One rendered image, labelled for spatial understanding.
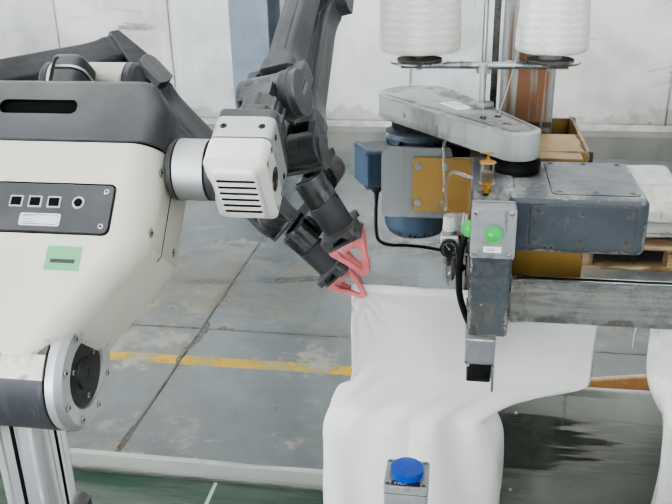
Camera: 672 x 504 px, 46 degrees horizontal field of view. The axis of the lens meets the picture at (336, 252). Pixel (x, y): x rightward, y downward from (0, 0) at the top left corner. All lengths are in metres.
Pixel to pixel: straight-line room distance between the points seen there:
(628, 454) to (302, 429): 1.39
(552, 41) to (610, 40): 5.02
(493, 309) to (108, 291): 0.69
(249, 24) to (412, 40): 4.74
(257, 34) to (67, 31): 1.83
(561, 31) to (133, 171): 0.87
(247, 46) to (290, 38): 4.95
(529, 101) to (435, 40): 0.34
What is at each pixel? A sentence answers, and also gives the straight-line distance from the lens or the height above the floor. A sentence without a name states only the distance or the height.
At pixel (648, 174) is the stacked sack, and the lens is 5.02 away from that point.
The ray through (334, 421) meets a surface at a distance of 1.75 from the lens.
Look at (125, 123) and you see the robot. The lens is 1.17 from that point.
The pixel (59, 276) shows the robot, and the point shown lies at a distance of 1.12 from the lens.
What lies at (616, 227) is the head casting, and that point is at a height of 1.29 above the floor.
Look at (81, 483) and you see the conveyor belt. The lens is 2.36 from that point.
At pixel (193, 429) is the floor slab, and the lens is 3.16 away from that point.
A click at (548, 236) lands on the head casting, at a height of 1.27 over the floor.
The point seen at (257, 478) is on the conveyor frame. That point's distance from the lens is 2.26.
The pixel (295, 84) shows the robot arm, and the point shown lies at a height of 1.54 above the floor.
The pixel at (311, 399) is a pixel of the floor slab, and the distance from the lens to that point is 3.27.
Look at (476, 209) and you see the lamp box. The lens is 1.34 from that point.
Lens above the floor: 1.77
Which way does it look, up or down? 22 degrees down
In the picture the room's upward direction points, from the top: 1 degrees counter-clockwise
